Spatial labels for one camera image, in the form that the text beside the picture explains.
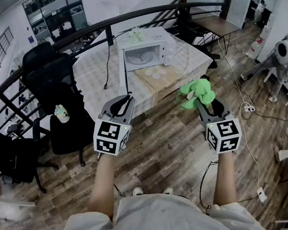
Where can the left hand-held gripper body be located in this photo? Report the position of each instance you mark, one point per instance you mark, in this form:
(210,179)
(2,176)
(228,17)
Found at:
(110,137)

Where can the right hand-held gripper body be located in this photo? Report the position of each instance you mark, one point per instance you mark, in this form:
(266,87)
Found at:
(223,135)

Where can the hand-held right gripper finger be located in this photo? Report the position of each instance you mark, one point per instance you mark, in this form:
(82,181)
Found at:
(205,114)
(223,110)

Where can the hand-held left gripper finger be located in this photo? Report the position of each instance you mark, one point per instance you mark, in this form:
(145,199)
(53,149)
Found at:
(107,108)
(131,111)

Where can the green cloth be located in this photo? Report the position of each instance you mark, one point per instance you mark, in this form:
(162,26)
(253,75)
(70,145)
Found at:
(201,88)

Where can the person's right forearm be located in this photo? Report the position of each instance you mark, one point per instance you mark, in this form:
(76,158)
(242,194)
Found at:
(225,180)

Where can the person's left forearm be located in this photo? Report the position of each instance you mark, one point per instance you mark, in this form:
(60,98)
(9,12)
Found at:
(103,185)

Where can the table with checkered cloth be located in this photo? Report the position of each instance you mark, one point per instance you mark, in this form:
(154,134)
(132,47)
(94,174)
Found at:
(95,65)

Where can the white microwave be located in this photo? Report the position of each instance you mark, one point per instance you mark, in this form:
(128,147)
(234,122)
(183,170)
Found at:
(149,36)

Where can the white power strip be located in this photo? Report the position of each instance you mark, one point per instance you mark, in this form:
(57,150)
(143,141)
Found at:
(249,109)

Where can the beige flower-print placemat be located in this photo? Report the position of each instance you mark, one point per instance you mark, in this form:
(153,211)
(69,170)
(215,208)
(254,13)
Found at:
(150,83)

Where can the small pastel plush toy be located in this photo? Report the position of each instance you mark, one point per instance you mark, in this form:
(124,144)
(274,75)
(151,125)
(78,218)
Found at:
(61,114)

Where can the person's left white shoe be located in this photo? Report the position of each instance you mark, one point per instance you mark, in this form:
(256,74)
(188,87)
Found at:
(137,191)

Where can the person's white shoe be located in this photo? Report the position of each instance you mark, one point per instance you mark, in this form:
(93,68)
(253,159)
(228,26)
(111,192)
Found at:
(168,190)
(137,191)

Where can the black mesh office chair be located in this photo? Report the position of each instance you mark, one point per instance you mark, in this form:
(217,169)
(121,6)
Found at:
(49,77)

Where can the white plug adapter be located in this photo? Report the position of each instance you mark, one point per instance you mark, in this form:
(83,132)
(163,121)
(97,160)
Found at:
(261,194)

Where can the white artificial flower bunch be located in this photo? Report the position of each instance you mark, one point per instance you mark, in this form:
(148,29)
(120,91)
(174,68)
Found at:
(133,35)

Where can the person's right white shoe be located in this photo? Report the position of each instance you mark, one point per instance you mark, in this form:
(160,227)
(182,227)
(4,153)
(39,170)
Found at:
(168,190)

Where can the brown wooden side table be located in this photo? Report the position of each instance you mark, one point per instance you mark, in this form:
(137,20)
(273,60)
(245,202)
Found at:
(216,26)

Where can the black chair with thin legs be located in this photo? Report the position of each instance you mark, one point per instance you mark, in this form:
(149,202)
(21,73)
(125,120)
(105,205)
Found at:
(187,27)

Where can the person's white shirt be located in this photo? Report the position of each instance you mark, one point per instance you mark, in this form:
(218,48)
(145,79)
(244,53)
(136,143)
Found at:
(153,223)

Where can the black metal railing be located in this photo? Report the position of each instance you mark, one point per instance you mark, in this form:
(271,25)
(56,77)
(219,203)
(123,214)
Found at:
(146,12)

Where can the black office chair with armrests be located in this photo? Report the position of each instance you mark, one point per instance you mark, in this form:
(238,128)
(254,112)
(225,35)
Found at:
(7,156)

